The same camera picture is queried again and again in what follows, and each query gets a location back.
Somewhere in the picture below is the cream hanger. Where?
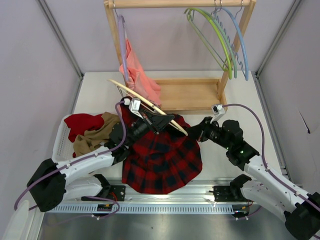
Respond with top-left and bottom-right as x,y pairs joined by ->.
107,78 -> 189,137

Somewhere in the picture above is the red plaid skirt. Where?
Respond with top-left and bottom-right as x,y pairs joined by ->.
117,103 -> 203,195

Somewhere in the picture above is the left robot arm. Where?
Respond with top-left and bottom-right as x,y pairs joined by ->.
26,112 -> 175,212

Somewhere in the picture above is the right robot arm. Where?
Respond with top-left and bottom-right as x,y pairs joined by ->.
189,117 -> 320,240

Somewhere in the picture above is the pink skirt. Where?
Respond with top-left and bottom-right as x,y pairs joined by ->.
125,38 -> 162,106

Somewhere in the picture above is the teal hanger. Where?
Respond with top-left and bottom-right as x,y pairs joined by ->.
195,9 -> 238,79

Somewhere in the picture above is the blue hanger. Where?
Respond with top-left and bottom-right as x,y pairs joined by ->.
220,0 -> 252,81

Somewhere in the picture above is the green hanger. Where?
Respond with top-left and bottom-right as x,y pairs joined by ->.
184,7 -> 237,79

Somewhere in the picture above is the purple hanger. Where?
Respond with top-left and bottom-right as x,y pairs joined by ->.
114,9 -> 129,83

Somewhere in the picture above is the wooden clothes rack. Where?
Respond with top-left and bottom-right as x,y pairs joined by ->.
104,0 -> 256,114

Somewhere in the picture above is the tan garment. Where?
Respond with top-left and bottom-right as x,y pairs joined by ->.
73,112 -> 120,158

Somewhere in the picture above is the red garment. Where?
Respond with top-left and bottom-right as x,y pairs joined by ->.
64,113 -> 105,143

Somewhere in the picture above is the white laundry basket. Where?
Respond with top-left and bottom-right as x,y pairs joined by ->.
51,115 -> 74,162

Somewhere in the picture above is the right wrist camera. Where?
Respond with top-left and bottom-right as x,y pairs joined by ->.
210,104 -> 226,124

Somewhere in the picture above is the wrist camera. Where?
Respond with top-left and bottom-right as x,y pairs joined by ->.
210,104 -> 226,124
124,97 -> 143,119

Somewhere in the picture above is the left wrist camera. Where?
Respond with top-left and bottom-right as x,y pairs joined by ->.
124,97 -> 143,119

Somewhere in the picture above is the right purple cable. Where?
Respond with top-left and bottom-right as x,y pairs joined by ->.
222,103 -> 320,238

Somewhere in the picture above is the purple cable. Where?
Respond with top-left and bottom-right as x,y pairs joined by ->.
222,103 -> 320,238
13,100 -> 128,225

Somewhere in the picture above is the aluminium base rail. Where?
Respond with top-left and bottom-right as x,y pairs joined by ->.
47,176 -> 303,221

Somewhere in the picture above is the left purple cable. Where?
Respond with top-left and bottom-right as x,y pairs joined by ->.
13,100 -> 128,225

